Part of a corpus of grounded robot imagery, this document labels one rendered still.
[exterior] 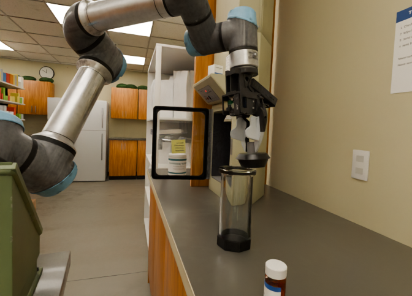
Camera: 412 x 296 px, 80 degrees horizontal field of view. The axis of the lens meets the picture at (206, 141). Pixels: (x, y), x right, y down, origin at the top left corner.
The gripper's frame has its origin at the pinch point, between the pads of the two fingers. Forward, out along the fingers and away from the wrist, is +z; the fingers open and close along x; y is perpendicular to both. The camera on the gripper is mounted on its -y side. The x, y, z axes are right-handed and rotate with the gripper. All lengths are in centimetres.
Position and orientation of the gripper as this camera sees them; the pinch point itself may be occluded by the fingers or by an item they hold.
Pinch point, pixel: (252, 146)
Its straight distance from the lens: 67.2
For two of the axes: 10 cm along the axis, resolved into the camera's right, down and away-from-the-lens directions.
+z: 0.4, 10.0, 0.1
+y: -8.0, 0.4, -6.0
